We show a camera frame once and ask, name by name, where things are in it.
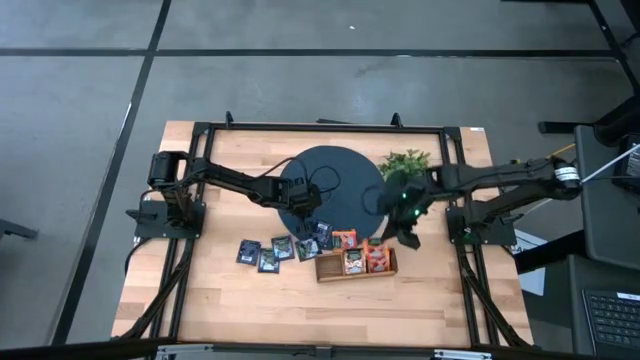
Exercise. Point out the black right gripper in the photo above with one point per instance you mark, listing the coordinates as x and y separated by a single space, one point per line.
407 200

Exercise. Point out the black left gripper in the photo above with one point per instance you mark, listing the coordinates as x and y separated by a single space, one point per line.
300 194

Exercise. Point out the wooden three-compartment tea box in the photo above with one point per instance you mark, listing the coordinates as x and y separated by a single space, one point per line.
329 267

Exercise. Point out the beige fruit tea bag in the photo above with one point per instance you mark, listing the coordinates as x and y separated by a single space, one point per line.
354 261

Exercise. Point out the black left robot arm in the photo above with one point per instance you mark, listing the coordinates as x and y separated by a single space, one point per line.
230 180

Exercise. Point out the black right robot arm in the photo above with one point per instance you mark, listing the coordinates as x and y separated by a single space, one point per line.
500 175

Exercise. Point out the dark blue blackcurrant tea bag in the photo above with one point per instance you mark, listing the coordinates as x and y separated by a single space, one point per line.
323 233
248 251
283 247
268 260
307 249

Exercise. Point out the round dark woven placemat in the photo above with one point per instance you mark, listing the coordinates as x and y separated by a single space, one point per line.
345 170

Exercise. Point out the small green potted plant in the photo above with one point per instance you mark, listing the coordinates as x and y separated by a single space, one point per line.
404 162

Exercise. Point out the silver aluminium extrusion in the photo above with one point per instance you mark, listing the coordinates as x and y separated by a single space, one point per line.
182 350
462 355

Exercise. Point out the white paper sheet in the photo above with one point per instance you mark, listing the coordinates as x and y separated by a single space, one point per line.
532 280

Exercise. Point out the black desk leg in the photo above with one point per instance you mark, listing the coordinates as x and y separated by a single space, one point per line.
550 252

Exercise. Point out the dark grey desk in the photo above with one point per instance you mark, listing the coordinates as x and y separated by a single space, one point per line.
555 300

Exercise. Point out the dark laptop keyboard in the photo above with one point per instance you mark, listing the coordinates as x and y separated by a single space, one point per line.
615 317

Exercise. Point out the black device on desk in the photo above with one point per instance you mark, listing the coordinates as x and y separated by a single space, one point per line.
631 165

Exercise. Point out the black chair base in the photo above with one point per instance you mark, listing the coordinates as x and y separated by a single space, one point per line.
615 120

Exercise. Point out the black crossbar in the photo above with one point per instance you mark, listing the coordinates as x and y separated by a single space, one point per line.
75 350

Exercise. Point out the dark chair leg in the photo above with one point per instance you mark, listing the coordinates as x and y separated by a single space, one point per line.
15 229

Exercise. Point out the black aluminium table frame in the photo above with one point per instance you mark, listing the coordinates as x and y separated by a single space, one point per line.
325 128

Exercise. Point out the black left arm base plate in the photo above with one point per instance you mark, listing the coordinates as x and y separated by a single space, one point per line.
150 227

